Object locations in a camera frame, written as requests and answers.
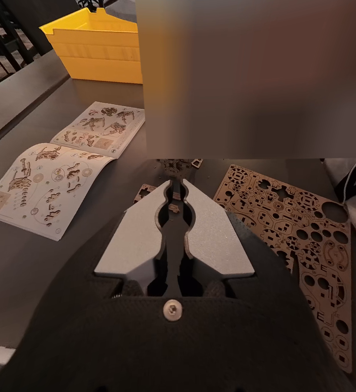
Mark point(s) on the large wooden parts sheet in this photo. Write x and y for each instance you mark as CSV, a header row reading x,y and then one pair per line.
x,y
336,255

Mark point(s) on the small wooden parts strip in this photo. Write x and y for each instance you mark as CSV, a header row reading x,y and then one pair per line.
x,y
144,187

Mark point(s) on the yellow plastic bin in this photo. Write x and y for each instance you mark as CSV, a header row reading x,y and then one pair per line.
x,y
98,67

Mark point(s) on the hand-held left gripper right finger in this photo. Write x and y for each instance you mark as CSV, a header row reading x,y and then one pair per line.
x,y
221,245

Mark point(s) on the black metal chair frame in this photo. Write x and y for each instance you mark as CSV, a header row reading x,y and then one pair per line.
x,y
3,39

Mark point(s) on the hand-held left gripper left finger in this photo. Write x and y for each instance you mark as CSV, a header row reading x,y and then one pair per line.
x,y
132,245

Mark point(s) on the open instruction booklet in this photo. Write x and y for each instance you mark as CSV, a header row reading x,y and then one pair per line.
x,y
43,190

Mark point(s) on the assembled wooden gear model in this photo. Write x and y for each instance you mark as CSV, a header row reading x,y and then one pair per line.
x,y
175,165

